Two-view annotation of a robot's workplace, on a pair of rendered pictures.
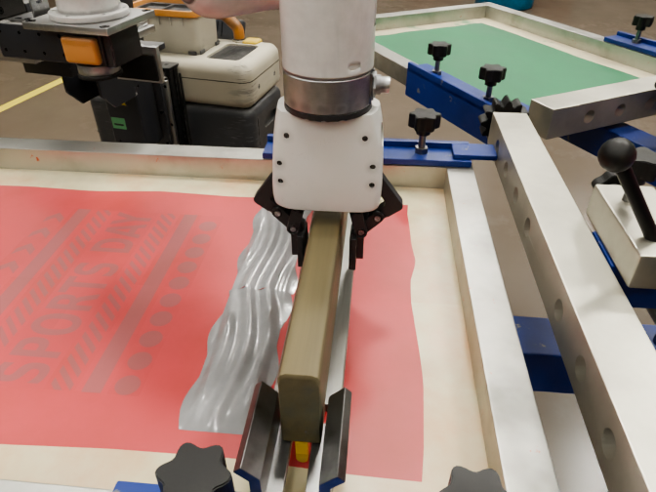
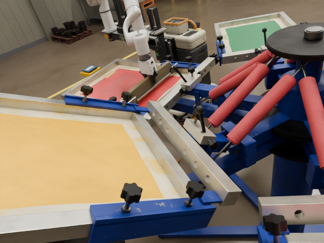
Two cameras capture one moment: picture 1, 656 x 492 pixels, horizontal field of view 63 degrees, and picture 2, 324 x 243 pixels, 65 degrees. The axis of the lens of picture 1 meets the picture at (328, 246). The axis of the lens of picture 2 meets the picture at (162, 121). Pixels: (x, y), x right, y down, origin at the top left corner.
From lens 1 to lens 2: 1.17 m
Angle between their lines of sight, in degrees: 32
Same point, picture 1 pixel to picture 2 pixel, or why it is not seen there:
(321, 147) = (142, 64)
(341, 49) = (140, 51)
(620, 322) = (173, 93)
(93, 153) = (134, 62)
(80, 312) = (119, 88)
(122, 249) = (130, 80)
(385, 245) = (170, 83)
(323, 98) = (140, 57)
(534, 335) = (184, 101)
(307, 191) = (143, 71)
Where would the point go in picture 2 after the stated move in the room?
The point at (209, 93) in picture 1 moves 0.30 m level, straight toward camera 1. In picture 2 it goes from (181, 46) to (173, 59)
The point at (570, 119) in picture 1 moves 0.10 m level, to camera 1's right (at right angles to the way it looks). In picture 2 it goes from (229, 59) to (245, 60)
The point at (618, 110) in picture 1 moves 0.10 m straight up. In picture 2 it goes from (249, 57) to (248, 41)
